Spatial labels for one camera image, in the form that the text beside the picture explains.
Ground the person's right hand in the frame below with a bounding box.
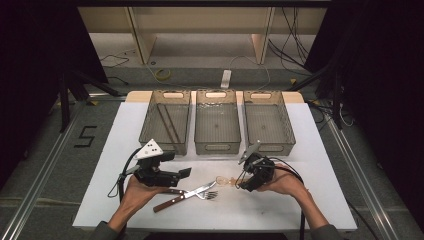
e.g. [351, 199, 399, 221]
[256, 171, 311, 202]

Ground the person's left hand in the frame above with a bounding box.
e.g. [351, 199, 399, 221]
[118, 174, 170, 222]

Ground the wooden handled table knife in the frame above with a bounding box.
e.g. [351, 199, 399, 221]
[153, 180, 218, 213]

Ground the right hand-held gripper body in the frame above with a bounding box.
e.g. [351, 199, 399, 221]
[237, 141, 276, 193]

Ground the thin dark floor cable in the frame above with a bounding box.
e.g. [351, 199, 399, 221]
[97, 54, 131, 69]

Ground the white board table cover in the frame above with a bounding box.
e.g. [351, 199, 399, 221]
[72, 101, 358, 232]

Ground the white power strip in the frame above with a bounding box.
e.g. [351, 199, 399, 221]
[220, 69, 232, 89]

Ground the black metal stand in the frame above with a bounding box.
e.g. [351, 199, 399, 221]
[289, 61, 345, 131]
[58, 68, 122, 134]

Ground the thin white floor cable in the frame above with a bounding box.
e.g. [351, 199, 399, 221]
[229, 54, 272, 92]

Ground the aluminium floor rail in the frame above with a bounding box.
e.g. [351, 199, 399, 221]
[324, 116, 401, 240]
[0, 99, 86, 240]

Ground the beige wooden shelf unit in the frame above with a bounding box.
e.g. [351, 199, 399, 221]
[75, 6, 328, 66]

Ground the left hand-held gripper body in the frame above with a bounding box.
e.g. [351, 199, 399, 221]
[124, 138, 181, 188]

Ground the smoky clear plastic bin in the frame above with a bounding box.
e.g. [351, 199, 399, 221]
[138, 89, 192, 156]
[243, 89, 297, 157]
[194, 89, 242, 156]

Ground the metal fork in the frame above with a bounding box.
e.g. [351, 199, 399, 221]
[165, 188, 220, 201]

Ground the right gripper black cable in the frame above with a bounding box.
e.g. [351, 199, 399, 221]
[269, 156, 307, 240]

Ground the bundle of black cables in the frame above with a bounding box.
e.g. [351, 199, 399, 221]
[267, 6, 312, 69]

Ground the wooden handled spoon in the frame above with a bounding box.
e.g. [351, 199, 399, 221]
[215, 175, 248, 189]

